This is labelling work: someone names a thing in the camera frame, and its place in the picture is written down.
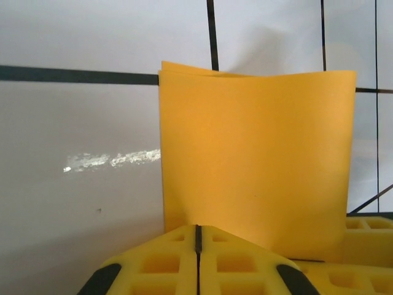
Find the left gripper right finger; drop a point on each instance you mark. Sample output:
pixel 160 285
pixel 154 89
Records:
pixel 245 270

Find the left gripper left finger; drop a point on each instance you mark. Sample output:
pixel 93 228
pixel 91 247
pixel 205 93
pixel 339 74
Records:
pixel 159 270

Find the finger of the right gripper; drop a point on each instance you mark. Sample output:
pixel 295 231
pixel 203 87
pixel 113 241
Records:
pixel 368 246
pixel 356 276

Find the orange cloth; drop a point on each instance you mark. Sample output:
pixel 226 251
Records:
pixel 255 153

